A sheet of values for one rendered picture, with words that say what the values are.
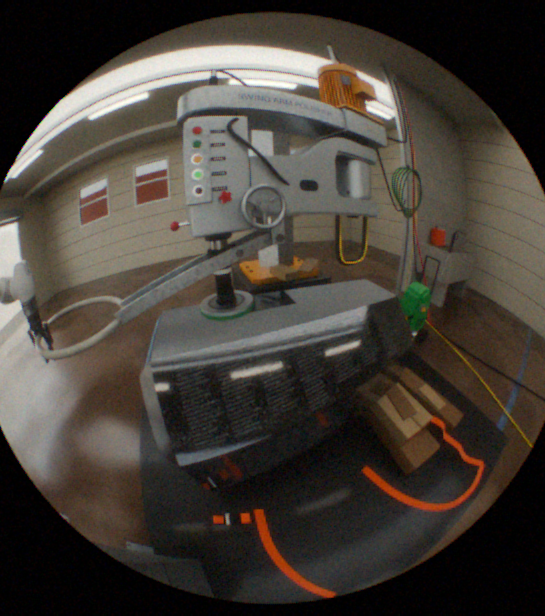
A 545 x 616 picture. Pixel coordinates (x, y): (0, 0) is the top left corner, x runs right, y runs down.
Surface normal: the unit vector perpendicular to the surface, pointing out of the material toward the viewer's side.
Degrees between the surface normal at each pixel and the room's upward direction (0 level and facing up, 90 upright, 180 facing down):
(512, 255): 90
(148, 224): 90
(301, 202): 90
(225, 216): 90
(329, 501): 0
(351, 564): 0
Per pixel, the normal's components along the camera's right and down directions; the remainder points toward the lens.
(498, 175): -0.95, 0.18
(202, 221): 0.43, 0.40
